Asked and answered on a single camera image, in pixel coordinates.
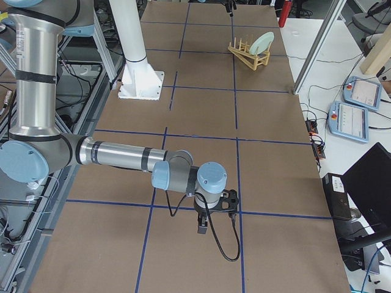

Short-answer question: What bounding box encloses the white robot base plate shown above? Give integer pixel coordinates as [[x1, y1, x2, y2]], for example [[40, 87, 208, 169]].
[[118, 61, 165, 100]]

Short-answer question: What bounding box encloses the light green ceramic plate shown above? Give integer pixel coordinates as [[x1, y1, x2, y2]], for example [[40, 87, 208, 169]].
[[249, 32, 274, 55]]

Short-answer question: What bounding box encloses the black equipment box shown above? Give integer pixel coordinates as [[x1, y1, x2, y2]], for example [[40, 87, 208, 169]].
[[322, 173, 361, 222]]

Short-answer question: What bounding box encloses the near teach pendant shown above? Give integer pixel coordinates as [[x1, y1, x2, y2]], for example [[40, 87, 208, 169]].
[[328, 101, 369, 143]]

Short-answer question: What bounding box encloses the wooden beam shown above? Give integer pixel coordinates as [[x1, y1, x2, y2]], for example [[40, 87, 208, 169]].
[[360, 25, 391, 75]]

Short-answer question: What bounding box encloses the wooden dish rack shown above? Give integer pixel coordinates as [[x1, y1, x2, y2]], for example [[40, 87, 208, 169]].
[[227, 38, 272, 71]]

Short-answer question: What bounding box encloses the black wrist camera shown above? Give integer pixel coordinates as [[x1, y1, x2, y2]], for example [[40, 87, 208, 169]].
[[221, 189, 239, 212]]

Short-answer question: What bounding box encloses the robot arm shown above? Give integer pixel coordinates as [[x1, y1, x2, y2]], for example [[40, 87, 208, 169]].
[[1, 1, 227, 233]]

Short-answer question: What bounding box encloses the grey office chair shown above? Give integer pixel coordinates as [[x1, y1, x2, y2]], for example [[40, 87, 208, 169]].
[[352, 1, 390, 43]]

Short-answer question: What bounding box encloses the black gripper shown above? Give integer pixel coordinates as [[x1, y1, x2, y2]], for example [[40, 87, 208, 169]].
[[224, 0, 236, 16], [194, 204, 211, 234]]

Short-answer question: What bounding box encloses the aluminium frame rail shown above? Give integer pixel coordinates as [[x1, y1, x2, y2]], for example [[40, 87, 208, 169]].
[[293, 0, 346, 95]]

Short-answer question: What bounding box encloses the black power strip left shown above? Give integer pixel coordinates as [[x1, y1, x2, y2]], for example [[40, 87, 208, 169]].
[[305, 119, 318, 134]]

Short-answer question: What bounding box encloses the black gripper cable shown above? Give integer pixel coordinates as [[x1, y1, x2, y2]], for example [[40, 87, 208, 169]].
[[164, 189, 241, 262]]

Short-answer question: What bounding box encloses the far teach pendant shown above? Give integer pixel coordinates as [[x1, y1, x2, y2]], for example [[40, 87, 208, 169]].
[[343, 76, 381, 111]]

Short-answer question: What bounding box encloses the red cylinder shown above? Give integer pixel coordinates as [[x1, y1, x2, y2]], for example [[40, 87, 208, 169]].
[[279, 0, 293, 28]]

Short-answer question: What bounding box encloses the black power strip right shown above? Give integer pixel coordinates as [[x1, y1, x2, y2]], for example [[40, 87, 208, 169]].
[[312, 140, 326, 159]]

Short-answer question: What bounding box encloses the black monitor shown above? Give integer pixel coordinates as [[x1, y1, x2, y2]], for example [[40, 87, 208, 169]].
[[339, 142, 390, 253]]

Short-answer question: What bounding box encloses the black power strip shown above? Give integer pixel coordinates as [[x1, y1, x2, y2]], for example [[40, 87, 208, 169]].
[[305, 119, 318, 134], [312, 140, 326, 159]]

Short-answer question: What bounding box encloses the teach pendant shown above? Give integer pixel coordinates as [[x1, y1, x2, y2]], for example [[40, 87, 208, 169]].
[[328, 101, 369, 143], [343, 76, 381, 111]]

